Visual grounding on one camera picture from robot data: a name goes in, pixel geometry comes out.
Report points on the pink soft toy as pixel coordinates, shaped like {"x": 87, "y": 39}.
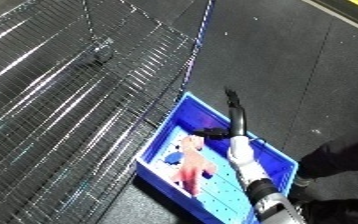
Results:
{"x": 192, "y": 163}

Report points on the pale right robot arm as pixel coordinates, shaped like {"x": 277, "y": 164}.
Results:
{"x": 255, "y": 176}

